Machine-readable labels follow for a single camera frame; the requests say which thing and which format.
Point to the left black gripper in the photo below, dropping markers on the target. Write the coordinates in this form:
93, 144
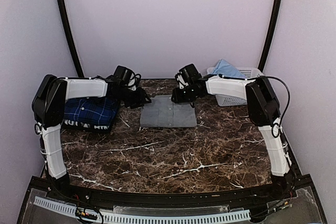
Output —
140, 99

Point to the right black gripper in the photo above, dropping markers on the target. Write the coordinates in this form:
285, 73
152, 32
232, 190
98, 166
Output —
178, 97

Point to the grey long sleeve shirt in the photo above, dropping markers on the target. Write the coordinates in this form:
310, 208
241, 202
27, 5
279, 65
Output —
164, 113

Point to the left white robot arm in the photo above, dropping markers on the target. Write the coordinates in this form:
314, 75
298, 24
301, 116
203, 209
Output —
48, 107

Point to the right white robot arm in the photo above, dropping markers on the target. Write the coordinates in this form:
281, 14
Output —
263, 108

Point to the light blue shirt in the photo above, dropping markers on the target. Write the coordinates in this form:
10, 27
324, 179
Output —
226, 69

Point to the blue plaid folded shirt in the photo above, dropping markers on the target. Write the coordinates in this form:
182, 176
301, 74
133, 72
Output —
93, 111

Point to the white plastic basket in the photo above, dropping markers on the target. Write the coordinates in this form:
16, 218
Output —
236, 100

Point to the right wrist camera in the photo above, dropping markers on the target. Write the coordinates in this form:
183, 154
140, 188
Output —
187, 76

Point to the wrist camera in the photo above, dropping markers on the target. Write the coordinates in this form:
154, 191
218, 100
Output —
124, 75
187, 76

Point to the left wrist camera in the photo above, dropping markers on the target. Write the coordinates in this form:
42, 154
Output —
124, 75

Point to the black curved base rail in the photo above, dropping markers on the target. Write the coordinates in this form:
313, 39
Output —
259, 200

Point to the white slotted cable duct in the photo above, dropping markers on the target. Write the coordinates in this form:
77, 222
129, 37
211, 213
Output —
144, 215

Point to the right black frame post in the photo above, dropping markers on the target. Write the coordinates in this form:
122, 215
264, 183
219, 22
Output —
270, 34

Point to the black frame post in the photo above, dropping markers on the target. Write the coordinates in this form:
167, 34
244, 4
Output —
69, 38
270, 34

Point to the left black frame post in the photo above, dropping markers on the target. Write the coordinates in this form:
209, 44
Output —
69, 38

